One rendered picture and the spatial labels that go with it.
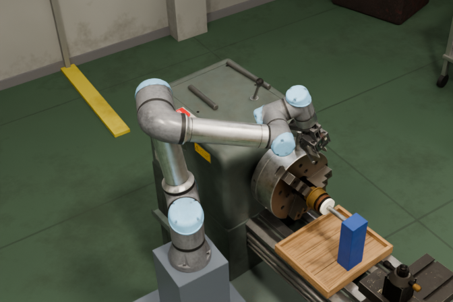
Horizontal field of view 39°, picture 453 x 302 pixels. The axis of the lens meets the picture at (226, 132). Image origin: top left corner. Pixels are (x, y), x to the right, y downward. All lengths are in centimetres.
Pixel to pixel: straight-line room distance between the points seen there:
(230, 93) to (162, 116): 94
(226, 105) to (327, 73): 261
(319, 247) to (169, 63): 311
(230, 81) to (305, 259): 85
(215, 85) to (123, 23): 282
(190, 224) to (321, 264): 66
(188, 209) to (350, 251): 67
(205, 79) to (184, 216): 92
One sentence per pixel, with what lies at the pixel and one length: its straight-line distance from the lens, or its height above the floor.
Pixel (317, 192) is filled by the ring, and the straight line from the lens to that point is 252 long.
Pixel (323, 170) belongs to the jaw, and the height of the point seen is 112.
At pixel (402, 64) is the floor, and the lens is 547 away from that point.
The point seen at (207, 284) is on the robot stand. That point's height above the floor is 104.
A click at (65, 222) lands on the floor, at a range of 412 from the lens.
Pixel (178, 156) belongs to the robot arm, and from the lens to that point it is 214.
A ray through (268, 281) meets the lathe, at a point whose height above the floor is 54.
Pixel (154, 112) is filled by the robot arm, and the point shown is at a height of 173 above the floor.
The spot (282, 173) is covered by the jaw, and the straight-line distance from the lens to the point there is 248.
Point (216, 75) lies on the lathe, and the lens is 292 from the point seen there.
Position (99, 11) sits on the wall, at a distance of 546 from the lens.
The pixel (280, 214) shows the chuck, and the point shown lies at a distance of 261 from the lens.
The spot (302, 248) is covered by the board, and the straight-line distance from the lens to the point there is 263.
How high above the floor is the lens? 285
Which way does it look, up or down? 38 degrees down
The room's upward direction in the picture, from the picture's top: 2 degrees counter-clockwise
